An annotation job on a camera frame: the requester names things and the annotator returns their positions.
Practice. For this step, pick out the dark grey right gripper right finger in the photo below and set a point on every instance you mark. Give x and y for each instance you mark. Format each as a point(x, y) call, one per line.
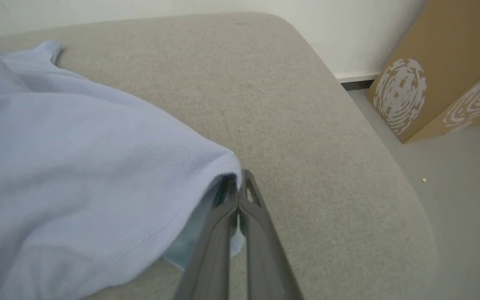
point(265, 254)

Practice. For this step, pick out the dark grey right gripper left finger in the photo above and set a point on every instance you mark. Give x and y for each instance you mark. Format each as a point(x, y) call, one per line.
point(211, 258)

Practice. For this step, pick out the light blue polo shirt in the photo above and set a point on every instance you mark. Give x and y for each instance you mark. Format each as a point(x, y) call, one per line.
point(77, 175)

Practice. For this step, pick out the beige fabric sofa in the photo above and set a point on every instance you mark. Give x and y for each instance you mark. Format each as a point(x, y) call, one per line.
point(290, 125)

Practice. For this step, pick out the large printed cardboard box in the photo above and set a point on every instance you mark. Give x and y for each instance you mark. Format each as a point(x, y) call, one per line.
point(427, 62)

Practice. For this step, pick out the small printed cardboard box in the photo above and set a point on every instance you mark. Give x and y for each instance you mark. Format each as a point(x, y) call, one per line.
point(473, 108)

